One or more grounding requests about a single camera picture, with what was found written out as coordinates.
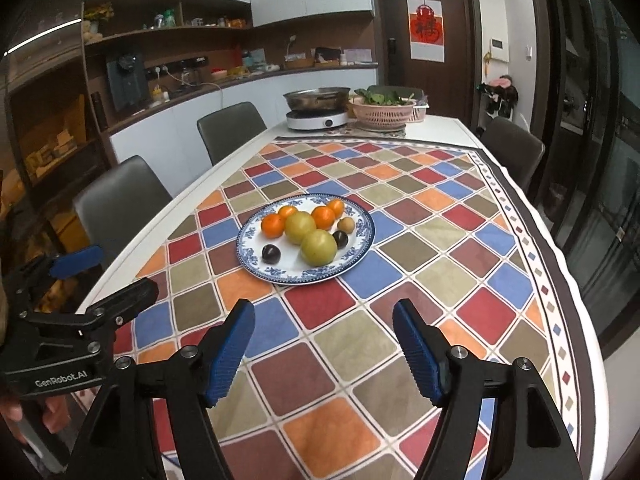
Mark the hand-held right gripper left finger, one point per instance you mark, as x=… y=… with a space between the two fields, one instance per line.
x=230 y=355

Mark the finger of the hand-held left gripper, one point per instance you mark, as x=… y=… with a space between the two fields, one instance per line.
x=75 y=262
x=132 y=295

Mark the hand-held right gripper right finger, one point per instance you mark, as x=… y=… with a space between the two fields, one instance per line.
x=417 y=355

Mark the blue and white porcelain plate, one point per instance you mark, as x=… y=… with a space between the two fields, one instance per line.
x=295 y=268

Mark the dark purple plum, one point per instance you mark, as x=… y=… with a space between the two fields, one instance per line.
x=270 y=253
x=341 y=239

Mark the large orange mandarin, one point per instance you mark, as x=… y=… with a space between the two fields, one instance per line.
x=272 y=225

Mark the yellow-green apple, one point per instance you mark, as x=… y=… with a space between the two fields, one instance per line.
x=318 y=247
x=300 y=226

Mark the brown longan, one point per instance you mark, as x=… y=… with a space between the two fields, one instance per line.
x=345 y=224

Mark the small orange mandarin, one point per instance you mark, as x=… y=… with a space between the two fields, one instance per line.
x=323 y=217
x=286 y=210
x=336 y=206

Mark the person's left hand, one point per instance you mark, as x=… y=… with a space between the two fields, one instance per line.
x=52 y=415

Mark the colourful checked tablecloth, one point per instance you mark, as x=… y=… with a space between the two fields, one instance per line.
x=350 y=340

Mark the grey dining chair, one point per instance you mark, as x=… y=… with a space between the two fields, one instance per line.
x=512 y=152
x=230 y=130
x=120 y=205

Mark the wooden shelf unit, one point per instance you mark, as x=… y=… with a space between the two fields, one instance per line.
x=50 y=150

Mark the white base cabinet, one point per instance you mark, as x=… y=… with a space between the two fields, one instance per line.
x=175 y=125

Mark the black countertop appliance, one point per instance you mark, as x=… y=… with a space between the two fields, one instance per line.
x=125 y=80

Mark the patterned table mat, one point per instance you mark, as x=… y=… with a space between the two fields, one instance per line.
x=370 y=133

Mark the brown teddy bear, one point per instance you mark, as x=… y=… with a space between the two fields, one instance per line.
x=91 y=31

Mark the small pink basket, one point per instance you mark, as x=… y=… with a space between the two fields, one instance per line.
x=420 y=112

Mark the pink plastic colander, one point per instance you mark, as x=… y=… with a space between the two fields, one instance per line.
x=382 y=112

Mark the white induction cooker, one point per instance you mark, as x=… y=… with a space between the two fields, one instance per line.
x=315 y=121

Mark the yellow flowers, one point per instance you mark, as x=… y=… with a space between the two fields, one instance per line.
x=98 y=12

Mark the glass sliding door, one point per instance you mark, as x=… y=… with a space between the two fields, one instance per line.
x=590 y=160

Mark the green leafy vegetables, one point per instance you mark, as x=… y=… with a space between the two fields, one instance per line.
x=380 y=96

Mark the teal box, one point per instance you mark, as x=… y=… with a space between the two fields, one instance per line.
x=254 y=60

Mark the stainless steel pot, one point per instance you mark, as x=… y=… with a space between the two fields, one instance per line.
x=315 y=100

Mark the dark brown door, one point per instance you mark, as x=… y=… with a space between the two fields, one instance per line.
x=460 y=85

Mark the pink plush toy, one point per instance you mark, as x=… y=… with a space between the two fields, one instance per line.
x=500 y=81

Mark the white desk lamp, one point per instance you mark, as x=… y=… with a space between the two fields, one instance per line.
x=291 y=46

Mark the black door lock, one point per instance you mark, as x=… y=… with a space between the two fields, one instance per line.
x=392 y=52

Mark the white intercom panel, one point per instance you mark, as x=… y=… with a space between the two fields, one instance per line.
x=498 y=50

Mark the red and white wall calendar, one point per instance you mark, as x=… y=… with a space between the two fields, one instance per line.
x=425 y=30

